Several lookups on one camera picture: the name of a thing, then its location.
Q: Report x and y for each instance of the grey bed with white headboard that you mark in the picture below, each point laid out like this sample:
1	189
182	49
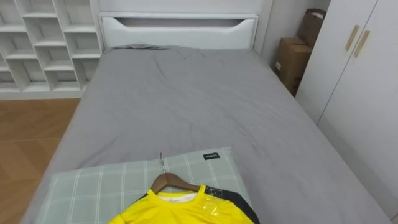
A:
186	102

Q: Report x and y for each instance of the brown wooden clothes hanger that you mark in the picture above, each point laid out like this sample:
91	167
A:
169	181

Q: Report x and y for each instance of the yellow and black shirt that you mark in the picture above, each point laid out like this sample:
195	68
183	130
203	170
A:
186	210

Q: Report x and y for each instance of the large brown cardboard box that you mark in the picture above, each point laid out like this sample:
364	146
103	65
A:
290	63

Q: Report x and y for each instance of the green checked pillow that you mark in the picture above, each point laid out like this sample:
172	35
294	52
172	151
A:
102	189

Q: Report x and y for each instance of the open brown cardboard box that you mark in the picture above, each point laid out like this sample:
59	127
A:
311	28

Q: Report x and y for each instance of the white lattice shelf unit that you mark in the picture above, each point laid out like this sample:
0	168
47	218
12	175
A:
46	46

